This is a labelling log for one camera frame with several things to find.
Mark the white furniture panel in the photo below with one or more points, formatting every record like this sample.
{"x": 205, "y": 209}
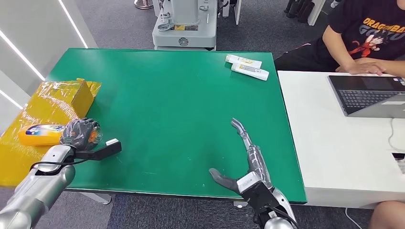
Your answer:
{"x": 237, "y": 11}

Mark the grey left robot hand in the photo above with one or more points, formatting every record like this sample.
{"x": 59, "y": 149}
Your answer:
{"x": 77, "y": 134}

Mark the green top table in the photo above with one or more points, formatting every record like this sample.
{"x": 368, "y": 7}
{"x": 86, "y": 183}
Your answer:
{"x": 177, "y": 104}

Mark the grey white machine base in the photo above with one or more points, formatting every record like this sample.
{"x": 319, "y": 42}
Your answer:
{"x": 185, "y": 34}

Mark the wall light strip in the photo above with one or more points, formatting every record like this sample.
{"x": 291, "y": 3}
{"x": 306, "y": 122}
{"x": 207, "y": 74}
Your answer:
{"x": 22, "y": 54}
{"x": 72, "y": 23}
{"x": 11, "y": 98}

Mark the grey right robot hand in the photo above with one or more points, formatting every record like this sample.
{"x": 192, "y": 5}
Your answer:
{"x": 256, "y": 161}

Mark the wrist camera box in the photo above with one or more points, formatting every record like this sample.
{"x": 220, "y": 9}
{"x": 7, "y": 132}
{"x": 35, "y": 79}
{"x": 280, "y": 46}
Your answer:
{"x": 256, "y": 192}
{"x": 104, "y": 148}

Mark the white cabinet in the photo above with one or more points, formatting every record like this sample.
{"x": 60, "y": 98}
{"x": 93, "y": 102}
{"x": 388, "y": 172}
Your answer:
{"x": 316, "y": 12}

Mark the person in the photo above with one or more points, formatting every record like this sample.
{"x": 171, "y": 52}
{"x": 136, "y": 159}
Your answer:
{"x": 364, "y": 19}
{"x": 387, "y": 216}

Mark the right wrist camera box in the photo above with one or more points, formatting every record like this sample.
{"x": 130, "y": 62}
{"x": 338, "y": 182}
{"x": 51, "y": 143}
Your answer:
{"x": 256, "y": 192}

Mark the grey laptop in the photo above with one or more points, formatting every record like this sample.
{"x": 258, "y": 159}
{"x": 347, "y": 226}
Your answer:
{"x": 364, "y": 94}

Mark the black white desk device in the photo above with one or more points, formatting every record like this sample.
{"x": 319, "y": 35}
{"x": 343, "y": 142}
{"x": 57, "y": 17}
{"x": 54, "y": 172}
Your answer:
{"x": 400, "y": 158}

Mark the yellow taped cardboard box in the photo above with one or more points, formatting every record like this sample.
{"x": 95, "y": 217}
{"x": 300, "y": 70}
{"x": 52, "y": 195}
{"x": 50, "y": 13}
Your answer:
{"x": 57, "y": 104}

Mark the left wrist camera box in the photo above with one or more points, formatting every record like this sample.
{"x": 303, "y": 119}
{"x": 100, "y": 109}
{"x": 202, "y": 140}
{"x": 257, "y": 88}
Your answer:
{"x": 104, "y": 148}

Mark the white cosmetic tube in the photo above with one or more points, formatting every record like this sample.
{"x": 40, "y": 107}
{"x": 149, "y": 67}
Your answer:
{"x": 243, "y": 61}
{"x": 251, "y": 72}

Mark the chrome stand base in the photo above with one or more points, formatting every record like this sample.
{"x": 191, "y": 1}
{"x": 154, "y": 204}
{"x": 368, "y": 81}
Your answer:
{"x": 144, "y": 4}

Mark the white desk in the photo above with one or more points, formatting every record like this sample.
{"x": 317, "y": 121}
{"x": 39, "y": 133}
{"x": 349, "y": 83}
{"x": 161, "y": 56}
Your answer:
{"x": 332, "y": 142}

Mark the orange plastic bottle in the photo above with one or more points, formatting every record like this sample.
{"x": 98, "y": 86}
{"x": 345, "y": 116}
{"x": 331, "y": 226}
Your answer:
{"x": 38, "y": 137}

